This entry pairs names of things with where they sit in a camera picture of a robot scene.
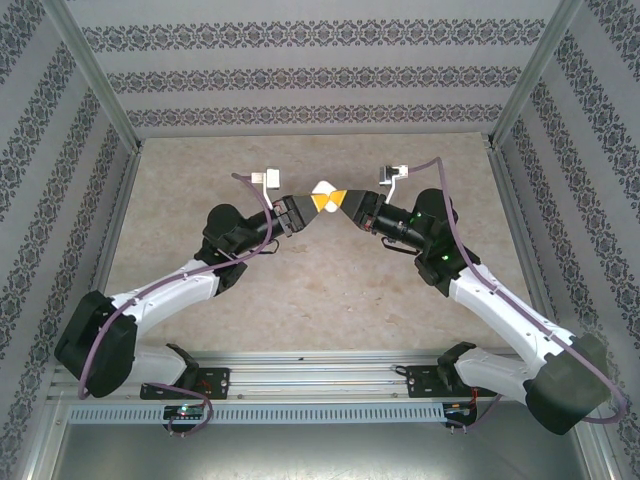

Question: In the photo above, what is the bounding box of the white earbud charging case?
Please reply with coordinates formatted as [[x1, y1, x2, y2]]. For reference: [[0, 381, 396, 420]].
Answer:
[[310, 179, 342, 217]]

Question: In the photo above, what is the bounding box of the grey metal panel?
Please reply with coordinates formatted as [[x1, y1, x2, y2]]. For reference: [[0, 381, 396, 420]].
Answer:
[[49, 422, 609, 480]]

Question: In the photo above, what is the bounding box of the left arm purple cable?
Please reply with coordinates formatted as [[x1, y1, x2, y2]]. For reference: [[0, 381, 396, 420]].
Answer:
[[78, 172, 281, 436]]

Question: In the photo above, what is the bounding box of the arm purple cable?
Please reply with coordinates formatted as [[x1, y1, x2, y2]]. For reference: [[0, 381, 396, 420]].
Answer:
[[78, 172, 281, 436], [405, 156, 629, 435]]

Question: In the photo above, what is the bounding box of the aluminium side rail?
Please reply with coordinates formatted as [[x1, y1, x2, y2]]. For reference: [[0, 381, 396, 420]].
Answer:
[[22, 149, 144, 480], [488, 143, 634, 480]]

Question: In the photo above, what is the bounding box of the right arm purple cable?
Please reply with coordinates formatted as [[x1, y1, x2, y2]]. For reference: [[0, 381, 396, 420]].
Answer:
[[405, 156, 629, 435]]

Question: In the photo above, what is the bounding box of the left black mount plate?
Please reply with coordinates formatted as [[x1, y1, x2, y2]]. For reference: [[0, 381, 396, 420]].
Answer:
[[139, 367, 232, 401]]

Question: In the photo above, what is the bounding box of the black mount plate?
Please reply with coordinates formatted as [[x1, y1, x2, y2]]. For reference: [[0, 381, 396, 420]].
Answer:
[[405, 364, 497, 400], [139, 367, 232, 401]]

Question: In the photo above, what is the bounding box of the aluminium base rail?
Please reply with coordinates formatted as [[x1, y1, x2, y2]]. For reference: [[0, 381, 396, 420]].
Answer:
[[47, 349, 531, 402]]

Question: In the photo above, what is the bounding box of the right black mount plate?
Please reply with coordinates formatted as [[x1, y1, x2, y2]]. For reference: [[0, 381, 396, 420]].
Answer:
[[405, 364, 497, 400]]

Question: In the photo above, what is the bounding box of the aluminium frame post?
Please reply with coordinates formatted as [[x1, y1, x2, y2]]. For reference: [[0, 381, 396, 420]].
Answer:
[[489, 0, 586, 149], [42, 0, 144, 154]]

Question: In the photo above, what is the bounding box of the slotted grey cable duct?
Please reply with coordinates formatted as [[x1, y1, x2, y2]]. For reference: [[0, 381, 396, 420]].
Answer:
[[67, 403, 448, 426]]

